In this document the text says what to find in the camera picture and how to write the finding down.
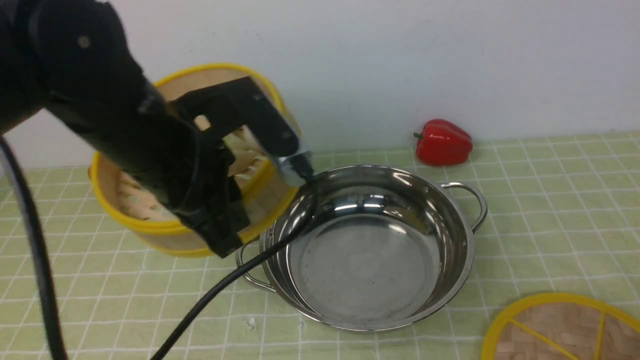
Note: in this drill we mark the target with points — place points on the red bell pepper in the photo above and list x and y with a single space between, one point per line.
441 143

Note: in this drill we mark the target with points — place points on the yellow rimmed bamboo steamer basket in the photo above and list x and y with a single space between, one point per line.
265 193

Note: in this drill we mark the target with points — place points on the green checked tablecloth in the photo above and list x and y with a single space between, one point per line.
563 215

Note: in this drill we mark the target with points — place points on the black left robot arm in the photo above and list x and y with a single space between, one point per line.
71 58

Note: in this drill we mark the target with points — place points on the yellow rimmed woven steamer lid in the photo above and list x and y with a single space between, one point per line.
562 326

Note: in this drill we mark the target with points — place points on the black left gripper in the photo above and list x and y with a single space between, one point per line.
185 163

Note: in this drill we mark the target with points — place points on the stainless steel two-handled pot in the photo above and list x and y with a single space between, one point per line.
385 248

